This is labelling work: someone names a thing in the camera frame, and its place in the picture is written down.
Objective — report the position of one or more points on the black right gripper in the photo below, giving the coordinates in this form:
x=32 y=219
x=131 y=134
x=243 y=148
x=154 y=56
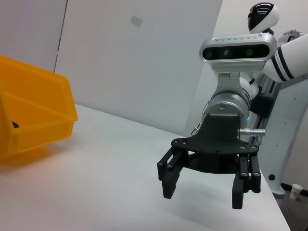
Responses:
x=221 y=144

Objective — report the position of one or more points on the white paper cup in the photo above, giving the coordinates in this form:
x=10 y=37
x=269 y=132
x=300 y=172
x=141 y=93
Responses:
x=296 y=191

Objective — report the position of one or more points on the white robot head black visor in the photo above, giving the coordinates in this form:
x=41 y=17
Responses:
x=265 y=15

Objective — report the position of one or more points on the yellow plastic bin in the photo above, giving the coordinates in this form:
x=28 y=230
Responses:
x=33 y=101

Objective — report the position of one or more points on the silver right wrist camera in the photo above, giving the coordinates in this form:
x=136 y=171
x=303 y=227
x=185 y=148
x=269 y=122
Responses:
x=238 y=53

